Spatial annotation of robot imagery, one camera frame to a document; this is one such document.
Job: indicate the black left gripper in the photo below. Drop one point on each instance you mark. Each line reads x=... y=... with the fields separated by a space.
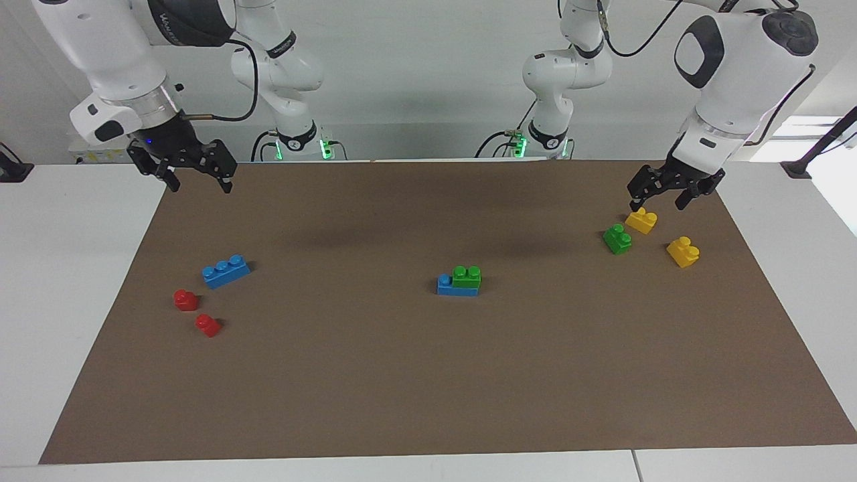
x=683 y=179

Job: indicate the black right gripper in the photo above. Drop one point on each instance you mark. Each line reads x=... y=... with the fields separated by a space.
x=167 y=142

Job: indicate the green two-stud toy block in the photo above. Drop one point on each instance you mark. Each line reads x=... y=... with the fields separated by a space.
x=466 y=278
x=617 y=241

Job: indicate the blue three-stud toy block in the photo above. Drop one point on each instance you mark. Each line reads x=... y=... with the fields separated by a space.
x=455 y=290
x=226 y=273

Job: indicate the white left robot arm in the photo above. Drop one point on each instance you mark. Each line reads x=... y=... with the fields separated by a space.
x=736 y=73

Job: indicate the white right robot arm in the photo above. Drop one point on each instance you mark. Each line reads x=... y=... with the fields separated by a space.
x=100 y=40

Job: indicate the yellow two-stud toy block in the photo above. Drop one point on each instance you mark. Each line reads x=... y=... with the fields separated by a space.
x=641 y=221
x=683 y=253

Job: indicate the red one-stud toy block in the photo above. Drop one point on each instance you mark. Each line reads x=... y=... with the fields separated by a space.
x=185 y=300
x=207 y=327

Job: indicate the white power strip box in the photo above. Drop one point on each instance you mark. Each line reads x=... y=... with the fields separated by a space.
x=84 y=157

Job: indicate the brown table mat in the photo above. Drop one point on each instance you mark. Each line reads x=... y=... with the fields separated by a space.
x=402 y=388

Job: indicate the black clamp mount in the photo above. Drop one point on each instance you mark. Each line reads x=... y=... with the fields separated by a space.
x=15 y=172
x=797 y=169

